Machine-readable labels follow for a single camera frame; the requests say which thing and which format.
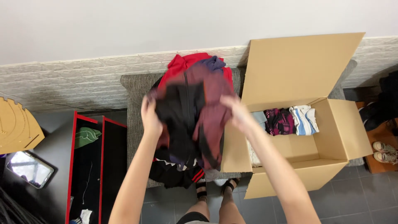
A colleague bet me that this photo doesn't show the person's left hand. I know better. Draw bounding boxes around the person's left hand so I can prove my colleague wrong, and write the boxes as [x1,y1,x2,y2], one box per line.
[141,95,164,138]

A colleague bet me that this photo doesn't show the person's right hand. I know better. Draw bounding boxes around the person's right hand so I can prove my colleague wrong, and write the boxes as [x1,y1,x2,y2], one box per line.
[220,94,255,135]

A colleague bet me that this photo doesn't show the maroon and black jacket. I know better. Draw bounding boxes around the maroon and black jacket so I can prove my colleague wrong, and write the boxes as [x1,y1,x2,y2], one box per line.
[149,64,236,172]

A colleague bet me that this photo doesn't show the grey fabric bench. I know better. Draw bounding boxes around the grey fabric bench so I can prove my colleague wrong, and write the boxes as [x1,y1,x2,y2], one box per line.
[120,59,365,188]

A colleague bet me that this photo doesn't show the light blue folded garment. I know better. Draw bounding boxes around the light blue folded garment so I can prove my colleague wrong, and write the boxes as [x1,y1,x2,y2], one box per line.
[251,111,268,131]

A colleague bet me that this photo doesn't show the pile of clothes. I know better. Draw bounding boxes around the pile of clothes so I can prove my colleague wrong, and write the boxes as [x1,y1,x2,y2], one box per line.
[148,52,234,190]

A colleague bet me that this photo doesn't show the pink and black patterned garment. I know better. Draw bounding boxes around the pink and black patterned garment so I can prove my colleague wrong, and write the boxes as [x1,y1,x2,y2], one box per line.
[264,108,296,136]

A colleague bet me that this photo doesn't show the white knit folded garment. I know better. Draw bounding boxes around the white knit folded garment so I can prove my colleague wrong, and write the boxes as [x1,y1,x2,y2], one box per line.
[246,139,262,167]

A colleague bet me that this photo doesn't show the green cloth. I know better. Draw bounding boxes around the green cloth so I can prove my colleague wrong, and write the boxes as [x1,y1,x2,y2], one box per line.
[74,127,102,149]

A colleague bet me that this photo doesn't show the large cardboard box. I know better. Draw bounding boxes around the large cardboard box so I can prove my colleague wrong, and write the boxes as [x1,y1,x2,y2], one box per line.
[220,32,374,200]

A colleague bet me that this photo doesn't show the white and blue striped garment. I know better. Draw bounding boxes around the white and blue striped garment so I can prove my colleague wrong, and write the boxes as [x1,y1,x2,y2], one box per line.
[289,105,320,136]

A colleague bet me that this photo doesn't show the black sandal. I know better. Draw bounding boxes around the black sandal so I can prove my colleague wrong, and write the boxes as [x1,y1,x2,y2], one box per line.
[221,178,240,196]
[195,182,208,203]

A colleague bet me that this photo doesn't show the black cabinet with red trim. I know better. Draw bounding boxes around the black cabinet with red trim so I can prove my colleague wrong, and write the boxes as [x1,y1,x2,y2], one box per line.
[65,111,128,224]

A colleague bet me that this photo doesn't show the person's legs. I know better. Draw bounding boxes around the person's legs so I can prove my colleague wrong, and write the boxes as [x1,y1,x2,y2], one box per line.
[176,178,246,224]

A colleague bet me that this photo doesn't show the white cloth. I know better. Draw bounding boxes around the white cloth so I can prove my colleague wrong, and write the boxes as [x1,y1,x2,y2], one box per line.
[80,209,93,224]

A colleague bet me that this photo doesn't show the cardboard cutout piece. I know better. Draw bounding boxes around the cardboard cutout piece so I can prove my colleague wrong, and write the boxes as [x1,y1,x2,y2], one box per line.
[0,96,45,155]

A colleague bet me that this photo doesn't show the smartphone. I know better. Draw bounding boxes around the smartphone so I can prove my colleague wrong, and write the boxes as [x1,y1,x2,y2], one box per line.
[6,151,55,189]

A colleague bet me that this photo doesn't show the black shoe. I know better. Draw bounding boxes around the black shoe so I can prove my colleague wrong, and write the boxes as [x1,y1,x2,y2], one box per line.
[358,71,398,132]

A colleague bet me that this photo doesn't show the wooden shoe rack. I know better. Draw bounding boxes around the wooden shoe rack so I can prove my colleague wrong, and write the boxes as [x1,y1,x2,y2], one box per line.
[356,101,398,174]

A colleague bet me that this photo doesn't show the white sneaker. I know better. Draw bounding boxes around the white sneaker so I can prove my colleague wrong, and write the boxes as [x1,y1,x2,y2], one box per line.
[373,141,398,154]
[373,151,398,165]

